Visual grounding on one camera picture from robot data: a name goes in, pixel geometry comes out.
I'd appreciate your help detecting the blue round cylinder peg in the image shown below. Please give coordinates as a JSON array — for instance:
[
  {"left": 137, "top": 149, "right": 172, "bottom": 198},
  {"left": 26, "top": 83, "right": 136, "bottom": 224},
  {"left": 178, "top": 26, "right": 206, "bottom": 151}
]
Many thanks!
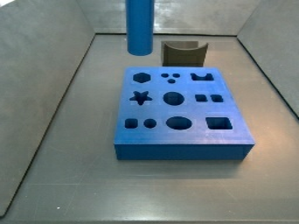
[{"left": 125, "top": 0, "right": 154, "bottom": 56}]

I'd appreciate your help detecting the dark grey curved block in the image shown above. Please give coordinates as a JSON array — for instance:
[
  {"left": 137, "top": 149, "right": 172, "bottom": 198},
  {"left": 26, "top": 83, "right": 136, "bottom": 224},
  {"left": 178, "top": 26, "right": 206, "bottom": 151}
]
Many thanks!
[{"left": 161, "top": 41, "right": 209, "bottom": 67}]

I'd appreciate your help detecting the blue shape sorter block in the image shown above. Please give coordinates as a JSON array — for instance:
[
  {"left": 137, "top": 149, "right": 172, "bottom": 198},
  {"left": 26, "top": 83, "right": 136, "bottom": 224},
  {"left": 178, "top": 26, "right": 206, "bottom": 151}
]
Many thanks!
[{"left": 113, "top": 66, "right": 255, "bottom": 160}]

